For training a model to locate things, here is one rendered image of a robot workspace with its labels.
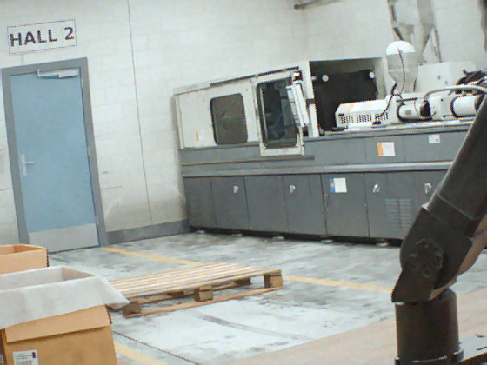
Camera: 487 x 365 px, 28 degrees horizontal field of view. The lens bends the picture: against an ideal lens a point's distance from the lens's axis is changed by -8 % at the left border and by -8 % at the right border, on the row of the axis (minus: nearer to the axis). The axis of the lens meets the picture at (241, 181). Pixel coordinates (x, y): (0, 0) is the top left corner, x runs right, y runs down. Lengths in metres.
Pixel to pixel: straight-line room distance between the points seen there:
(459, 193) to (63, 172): 10.83
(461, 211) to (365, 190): 7.92
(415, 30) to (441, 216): 8.17
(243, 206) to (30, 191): 2.48
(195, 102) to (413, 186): 4.06
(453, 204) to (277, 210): 9.30
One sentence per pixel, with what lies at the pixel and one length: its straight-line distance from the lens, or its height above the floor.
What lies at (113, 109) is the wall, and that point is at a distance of 11.91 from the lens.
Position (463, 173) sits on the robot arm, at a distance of 0.89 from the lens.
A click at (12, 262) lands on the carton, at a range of 4.53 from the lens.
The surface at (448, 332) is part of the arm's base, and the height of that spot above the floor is 0.94.
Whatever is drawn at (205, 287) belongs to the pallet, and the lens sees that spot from 6.94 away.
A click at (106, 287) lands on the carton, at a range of 4.02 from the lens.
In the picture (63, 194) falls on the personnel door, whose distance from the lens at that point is 11.65.
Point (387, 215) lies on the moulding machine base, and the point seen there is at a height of 0.28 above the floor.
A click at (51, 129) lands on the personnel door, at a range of 11.63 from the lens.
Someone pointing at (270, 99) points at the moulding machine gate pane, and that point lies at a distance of 10.03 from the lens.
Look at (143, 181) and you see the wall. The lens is 12.01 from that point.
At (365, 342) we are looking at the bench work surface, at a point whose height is 0.90.
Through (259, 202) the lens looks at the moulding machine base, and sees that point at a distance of 10.49.
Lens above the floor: 1.15
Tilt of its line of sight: 3 degrees down
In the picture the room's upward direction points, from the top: 7 degrees counter-clockwise
